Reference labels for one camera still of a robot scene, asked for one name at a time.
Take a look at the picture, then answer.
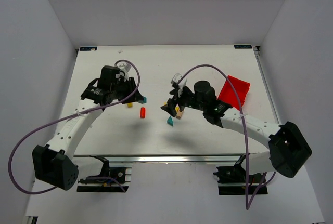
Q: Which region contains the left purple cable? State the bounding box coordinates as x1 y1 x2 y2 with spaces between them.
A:
7 59 141 195

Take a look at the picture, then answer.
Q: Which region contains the left blue corner sticker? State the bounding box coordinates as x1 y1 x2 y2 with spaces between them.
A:
79 46 97 51

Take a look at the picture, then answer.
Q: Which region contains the blue corner sticker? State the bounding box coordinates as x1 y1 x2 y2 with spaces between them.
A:
234 44 252 49
79 46 97 51

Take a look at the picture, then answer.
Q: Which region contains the red cylinder block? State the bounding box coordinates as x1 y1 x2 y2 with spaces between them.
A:
140 107 146 118

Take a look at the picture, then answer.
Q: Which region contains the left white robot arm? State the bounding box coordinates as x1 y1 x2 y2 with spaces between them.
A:
32 60 144 190

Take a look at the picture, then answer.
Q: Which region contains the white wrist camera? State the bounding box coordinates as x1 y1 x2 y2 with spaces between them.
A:
171 73 187 89
115 62 132 81

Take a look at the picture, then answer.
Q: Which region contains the yellow arch block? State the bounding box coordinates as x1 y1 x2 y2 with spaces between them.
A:
164 102 179 111

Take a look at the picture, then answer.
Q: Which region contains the teal triangle block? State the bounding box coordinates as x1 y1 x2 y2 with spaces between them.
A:
167 116 174 126

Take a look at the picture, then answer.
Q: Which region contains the red plastic bin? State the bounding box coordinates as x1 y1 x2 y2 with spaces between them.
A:
218 75 250 110

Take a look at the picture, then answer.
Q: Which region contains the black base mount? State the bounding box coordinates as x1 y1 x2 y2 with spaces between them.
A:
213 155 268 195
73 155 132 193

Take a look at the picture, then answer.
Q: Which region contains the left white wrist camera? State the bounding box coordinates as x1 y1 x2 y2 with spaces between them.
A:
115 62 132 81

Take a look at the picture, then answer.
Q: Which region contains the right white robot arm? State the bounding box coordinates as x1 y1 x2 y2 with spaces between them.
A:
161 80 312 178

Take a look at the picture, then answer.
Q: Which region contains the right blue corner sticker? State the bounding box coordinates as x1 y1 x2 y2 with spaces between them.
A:
234 44 252 49

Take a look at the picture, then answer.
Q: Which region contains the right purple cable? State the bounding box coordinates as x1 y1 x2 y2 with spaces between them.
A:
179 64 277 210

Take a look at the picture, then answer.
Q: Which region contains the natural wood block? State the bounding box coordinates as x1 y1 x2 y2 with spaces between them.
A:
176 110 184 120

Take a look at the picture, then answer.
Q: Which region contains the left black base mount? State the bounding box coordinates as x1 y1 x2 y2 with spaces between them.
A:
73 155 132 193

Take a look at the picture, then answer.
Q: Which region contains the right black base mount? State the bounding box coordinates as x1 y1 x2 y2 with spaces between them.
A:
213 155 268 195

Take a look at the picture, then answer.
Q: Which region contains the purple cable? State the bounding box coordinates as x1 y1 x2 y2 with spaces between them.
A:
7 59 141 195
179 64 277 210

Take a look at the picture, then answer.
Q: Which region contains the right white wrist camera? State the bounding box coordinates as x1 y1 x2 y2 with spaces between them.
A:
171 73 187 89

